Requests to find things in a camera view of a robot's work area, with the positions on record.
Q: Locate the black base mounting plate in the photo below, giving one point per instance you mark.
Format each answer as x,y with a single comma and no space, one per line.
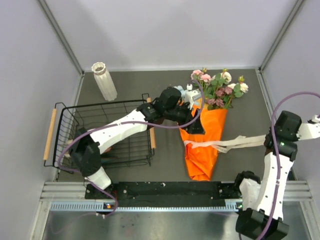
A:
173,193

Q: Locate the cream printed ribbon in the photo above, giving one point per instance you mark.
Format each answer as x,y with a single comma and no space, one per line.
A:
227,145

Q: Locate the black wire dish rack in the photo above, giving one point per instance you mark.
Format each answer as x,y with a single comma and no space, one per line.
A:
116,151

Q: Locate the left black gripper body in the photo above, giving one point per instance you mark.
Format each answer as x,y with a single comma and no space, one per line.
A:
180,115

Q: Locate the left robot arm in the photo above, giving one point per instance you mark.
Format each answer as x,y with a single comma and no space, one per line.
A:
175,104

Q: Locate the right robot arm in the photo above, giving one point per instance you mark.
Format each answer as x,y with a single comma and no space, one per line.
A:
261,216

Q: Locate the grey cable duct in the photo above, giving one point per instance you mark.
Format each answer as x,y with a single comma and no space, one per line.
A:
99,206

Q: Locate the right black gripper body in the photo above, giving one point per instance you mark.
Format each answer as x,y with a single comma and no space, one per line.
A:
268,140

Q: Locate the orange paper flower bouquet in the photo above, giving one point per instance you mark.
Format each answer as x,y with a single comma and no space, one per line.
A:
219,93

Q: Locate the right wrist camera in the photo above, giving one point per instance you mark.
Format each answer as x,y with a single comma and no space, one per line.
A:
309,130

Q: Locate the white ribbed ceramic vase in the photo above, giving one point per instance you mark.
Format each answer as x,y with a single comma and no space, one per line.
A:
104,81

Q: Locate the pink rimmed plate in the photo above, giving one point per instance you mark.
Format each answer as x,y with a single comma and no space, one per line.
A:
109,156

